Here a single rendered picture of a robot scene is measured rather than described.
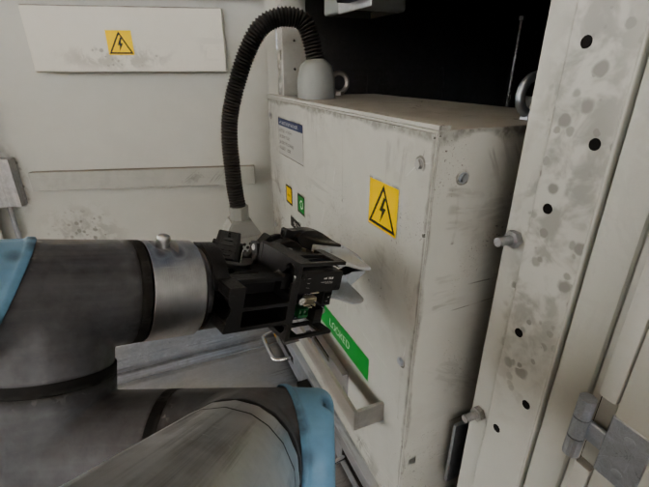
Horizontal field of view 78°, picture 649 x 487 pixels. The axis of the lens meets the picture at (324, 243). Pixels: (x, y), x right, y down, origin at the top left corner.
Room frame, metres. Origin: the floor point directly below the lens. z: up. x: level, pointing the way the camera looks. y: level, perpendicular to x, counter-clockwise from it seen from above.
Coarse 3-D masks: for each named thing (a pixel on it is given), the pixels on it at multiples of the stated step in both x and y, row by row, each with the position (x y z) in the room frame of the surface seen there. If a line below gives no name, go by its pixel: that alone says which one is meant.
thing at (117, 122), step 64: (0, 0) 0.83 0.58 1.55; (64, 0) 0.85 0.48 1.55; (128, 0) 0.86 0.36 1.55; (192, 0) 0.88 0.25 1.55; (256, 0) 0.89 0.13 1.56; (0, 64) 0.83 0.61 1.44; (64, 64) 0.82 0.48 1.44; (128, 64) 0.83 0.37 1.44; (192, 64) 0.85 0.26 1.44; (256, 64) 0.89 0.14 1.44; (0, 128) 0.82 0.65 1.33; (64, 128) 0.84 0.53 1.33; (128, 128) 0.86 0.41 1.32; (192, 128) 0.87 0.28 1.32; (256, 128) 0.89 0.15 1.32; (0, 192) 0.80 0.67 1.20; (64, 192) 0.84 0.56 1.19; (128, 192) 0.85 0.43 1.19; (192, 192) 0.87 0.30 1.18; (256, 192) 0.89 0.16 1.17
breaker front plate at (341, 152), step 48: (336, 144) 0.50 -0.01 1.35; (384, 144) 0.39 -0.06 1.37; (432, 144) 0.33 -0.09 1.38; (336, 192) 0.49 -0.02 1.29; (336, 240) 0.49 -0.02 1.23; (384, 240) 0.38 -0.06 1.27; (384, 288) 0.38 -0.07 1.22; (384, 336) 0.37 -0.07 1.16; (384, 384) 0.37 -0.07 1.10; (384, 432) 0.36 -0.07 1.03; (384, 480) 0.35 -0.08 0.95
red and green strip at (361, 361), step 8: (328, 312) 0.51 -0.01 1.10; (328, 320) 0.51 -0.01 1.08; (336, 320) 0.49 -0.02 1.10; (328, 328) 0.51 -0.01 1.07; (336, 328) 0.49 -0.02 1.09; (336, 336) 0.49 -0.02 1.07; (344, 336) 0.46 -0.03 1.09; (344, 344) 0.46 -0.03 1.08; (352, 344) 0.44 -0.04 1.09; (352, 352) 0.44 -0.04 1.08; (360, 352) 0.42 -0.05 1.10; (360, 360) 0.42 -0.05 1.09; (368, 360) 0.40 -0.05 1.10; (360, 368) 0.42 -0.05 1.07
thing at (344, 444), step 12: (288, 348) 0.67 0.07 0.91; (288, 360) 0.68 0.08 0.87; (300, 360) 0.61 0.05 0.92; (300, 372) 0.60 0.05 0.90; (312, 372) 0.58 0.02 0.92; (312, 384) 0.55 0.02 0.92; (336, 420) 0.47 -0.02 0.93; (336, 432) 0.46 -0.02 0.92; (336, 444) 0.46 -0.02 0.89; (348, 444) 0.43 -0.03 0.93; (348, 456) 0.42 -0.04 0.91; (360, 456) 0.41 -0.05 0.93; (348, 468) 0.42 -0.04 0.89; (360, 468) 0.39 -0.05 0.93; (360, 480) 0.38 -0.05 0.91; (372, 480) 0.37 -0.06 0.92
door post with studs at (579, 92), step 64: (576, 0) 0.30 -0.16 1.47; (640, 0) 0.26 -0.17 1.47; (576, 64) 0.28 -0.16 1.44; (576, 128) 0.27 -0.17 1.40; (576, 192) 0.26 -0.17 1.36; (512, 256) 0.31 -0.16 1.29; (576, 256) 0.25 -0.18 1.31; (512, 320) 0.29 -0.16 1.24; (512, 384) 0.28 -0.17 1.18; (512, 448) 0.26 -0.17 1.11
